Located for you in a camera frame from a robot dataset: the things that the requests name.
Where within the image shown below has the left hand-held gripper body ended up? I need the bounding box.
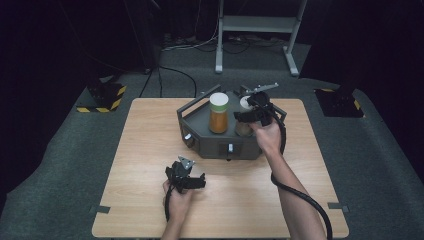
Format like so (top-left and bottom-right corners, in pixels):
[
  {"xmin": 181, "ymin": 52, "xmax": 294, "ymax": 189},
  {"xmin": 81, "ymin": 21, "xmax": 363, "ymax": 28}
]
[{"xmin": 164, "ymin": 155, "xmax": 196, "ymax": 195}]

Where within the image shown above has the grey tape strip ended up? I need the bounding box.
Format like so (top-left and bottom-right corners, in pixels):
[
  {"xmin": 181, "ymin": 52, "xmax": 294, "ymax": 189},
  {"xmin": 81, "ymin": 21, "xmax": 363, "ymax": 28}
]
[
  {"xmin": 327, "ymin": 201, "xmax": 350, "ymax": 214},
  {"xmin": 88, "ymin": 204, "xmax": 111, "ymax": 215}
]

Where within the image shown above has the dark grey railed tray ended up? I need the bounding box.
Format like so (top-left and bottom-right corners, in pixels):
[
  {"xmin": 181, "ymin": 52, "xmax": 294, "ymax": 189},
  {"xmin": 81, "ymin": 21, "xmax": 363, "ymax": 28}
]
[{"xmin": 176, "ymin": 83, "xmax": 288, "ymax": 161}]

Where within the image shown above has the person's right hand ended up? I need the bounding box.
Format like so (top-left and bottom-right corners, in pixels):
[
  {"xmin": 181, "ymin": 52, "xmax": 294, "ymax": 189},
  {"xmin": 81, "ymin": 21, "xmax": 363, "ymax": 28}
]
[{"xmin": 249, "ymin": 117, "xmax": 285, "ymax": 158}]

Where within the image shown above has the black floor cable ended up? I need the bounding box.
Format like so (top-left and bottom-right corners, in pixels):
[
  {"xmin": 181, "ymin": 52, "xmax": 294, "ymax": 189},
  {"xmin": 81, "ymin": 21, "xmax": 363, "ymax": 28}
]
[{"xmin": 139, "ymin": 64, "xmax": 198, "ymax": 99}]

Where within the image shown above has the black yellow striped base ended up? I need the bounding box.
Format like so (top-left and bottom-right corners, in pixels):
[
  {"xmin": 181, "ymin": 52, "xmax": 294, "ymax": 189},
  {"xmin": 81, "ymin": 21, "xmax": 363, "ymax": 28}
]
[
  {"xmin": 75, "ymin": 78, "xmax": 128, "ymax": 114},
  {"xmin": 314, "ymin": 87, "xmax": 365, "ymax": 119}
]

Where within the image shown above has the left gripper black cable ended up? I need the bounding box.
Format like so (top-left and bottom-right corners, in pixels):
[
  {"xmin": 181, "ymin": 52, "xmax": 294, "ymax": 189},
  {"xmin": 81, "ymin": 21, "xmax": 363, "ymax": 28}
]
[{"xmin": 163, "ymin": 184, "xmax": 175, "ymax": 223}]

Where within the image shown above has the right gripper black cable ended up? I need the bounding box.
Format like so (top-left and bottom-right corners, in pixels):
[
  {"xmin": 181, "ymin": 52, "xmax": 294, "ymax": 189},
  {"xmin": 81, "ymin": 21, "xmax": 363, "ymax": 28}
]
[{"xmin": 266, "ymin": 104, "xmax": 334, "ymax": 240}]

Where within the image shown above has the beige jar with white lid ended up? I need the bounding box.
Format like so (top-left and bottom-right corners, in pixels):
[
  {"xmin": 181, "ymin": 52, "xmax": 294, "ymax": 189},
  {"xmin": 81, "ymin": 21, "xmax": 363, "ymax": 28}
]
[{"xmin": 234, "ymin": 95, "xmax": 257, "ymax": 138}]

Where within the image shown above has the white floor cable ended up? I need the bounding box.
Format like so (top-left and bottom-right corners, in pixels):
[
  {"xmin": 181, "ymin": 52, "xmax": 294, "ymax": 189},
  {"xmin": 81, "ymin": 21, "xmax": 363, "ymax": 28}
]
[{"xmin": 162, "ymin": 19, "xmax": 220, "ymax": 53}]

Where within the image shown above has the orange jar with white lid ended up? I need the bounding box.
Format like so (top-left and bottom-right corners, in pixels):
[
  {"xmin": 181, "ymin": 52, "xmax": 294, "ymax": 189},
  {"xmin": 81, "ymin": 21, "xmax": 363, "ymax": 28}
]
[{"xmin": 208, "ymin": 91, "xmax": 230, "ymax": 135}]

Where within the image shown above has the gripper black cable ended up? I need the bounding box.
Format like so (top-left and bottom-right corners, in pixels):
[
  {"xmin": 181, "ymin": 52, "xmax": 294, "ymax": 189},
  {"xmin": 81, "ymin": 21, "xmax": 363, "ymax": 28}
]
[
  {"xmin": 266, "ymin": 104, "xmax": 334, "ymax": 240},
  {"xmin": 163, "ymin": 184, "xmax": 175, "ymax": 223}
]

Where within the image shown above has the person's left hand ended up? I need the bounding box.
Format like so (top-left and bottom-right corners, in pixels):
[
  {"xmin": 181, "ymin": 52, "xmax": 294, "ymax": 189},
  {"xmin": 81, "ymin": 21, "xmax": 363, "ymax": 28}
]
[{"xmin": 161, "ymin": 179, "xmax": 195, "ymax": 224}]

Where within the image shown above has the grey metal stand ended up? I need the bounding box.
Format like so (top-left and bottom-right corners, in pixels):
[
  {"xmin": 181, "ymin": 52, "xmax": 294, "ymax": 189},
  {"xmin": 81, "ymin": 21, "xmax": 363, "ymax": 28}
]
[{"xmin": 214, "ymin": 0, "xmax": 308, "ymax": 77}]

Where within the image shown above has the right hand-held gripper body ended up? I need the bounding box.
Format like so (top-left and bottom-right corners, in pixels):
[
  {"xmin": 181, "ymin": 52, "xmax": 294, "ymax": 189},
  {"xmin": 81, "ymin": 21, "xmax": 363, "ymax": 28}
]
[{"xmin": 245, "ymin": 82, "xmax": 280, "ymax": 128}]

